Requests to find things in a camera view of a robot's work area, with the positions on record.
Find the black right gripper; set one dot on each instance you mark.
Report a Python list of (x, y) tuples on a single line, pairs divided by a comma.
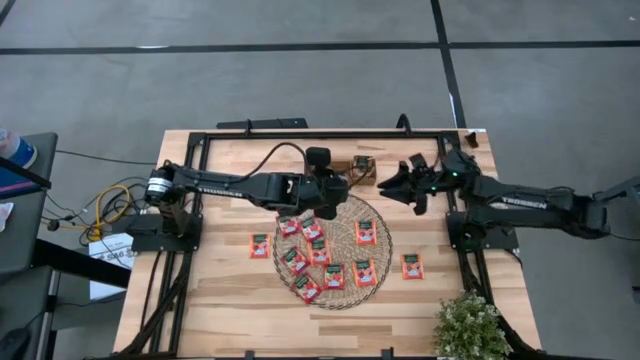
[(432, 182)]

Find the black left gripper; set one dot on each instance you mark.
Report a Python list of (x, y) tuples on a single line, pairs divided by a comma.
[(325, 190)]

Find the red tea bag packet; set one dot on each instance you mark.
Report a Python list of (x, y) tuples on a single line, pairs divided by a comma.
[(306, 289), (335, 277), (295, 261), (311, 229), (288, 226)]

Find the orange tea bag packet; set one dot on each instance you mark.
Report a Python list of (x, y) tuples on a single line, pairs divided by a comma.
[(260, 246), (366, 232), (412, 266), (365, 273), (320, 252)]

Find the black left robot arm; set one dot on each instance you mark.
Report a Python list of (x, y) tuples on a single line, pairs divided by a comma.
[(225, 187)]

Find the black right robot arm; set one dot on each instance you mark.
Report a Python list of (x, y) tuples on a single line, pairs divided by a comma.
[(525, 202)]

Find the wooden compartment tray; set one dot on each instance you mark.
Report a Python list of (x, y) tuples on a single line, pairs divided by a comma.
[(369, 181)]

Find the black curved clamp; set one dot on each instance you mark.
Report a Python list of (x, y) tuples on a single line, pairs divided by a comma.
[(401, 120)]

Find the small black clip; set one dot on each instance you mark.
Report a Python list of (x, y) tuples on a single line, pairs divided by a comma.
[(471, 140)]

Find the black power strip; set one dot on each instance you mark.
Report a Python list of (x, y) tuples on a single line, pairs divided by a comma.
[(270, 123)]

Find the round woven placemat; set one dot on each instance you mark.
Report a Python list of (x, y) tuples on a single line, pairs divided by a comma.
[(350, 280)]

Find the green potted plant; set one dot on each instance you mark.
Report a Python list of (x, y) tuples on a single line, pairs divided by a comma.
[(470, 330)]

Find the black edge clamp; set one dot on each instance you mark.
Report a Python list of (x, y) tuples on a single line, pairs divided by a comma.
[(249, 355), (387, 354)]

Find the grey metal stand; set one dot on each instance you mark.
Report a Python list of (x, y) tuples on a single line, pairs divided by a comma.
[(625, 189)]

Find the white paper sheet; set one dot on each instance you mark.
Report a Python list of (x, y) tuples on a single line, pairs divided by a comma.
[(107, 247)]

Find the black beam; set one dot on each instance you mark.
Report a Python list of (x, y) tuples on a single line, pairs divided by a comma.
[(75, 260)]

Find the grey side table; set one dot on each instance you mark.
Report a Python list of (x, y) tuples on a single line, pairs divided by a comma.
[(30, 225)]

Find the black bar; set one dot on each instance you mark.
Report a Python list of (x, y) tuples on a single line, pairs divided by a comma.
[(25, 172)]

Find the blue white bottle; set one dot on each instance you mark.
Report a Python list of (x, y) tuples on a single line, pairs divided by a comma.
[(22, 152)]

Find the blue box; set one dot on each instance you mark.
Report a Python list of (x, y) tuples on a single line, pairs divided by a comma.
[(12, 187)]

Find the white paper scrap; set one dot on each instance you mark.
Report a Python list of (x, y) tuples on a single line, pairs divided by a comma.
[(5, 215)]

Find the black computer mouse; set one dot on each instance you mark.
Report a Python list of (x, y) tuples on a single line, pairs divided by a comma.
[(15, 342)]

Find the black metal table frame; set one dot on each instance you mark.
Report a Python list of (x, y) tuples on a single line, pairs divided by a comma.
[(325, 135)]

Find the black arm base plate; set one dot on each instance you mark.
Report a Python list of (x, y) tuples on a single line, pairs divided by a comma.
[(165, 245), (502, 245)]

